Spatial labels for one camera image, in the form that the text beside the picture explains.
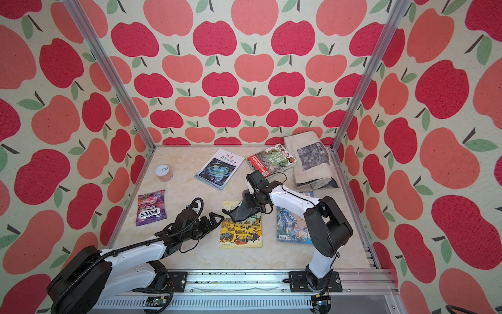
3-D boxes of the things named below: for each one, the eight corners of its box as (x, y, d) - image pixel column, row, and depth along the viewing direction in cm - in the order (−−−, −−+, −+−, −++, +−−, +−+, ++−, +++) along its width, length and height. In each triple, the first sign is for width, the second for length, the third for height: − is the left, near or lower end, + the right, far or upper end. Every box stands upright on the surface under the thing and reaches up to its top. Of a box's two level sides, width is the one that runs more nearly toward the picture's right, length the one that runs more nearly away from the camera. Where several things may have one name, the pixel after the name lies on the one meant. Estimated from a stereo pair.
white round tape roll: (157, 182, 107) (152, 175, 102) (161, 171, 112) (157, 165, 107) (171, 182, 107) (167, 175, 102) (174, 171, 112) (171, 165, 107)
